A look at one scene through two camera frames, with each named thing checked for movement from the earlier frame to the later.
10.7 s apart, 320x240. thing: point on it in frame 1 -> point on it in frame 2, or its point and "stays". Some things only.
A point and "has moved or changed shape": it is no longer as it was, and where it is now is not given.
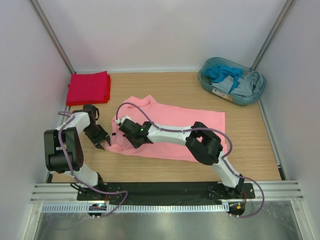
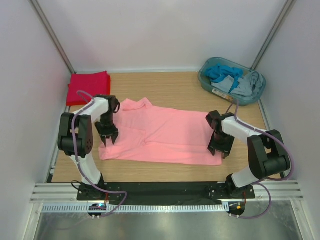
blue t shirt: (215, 73) stays
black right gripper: (136, 145) -> (227, 147)
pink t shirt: (145, 109) has moved or changed shape
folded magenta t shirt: (88, 88) stays
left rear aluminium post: (51, 32) stays
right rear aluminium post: (271, 39) stays
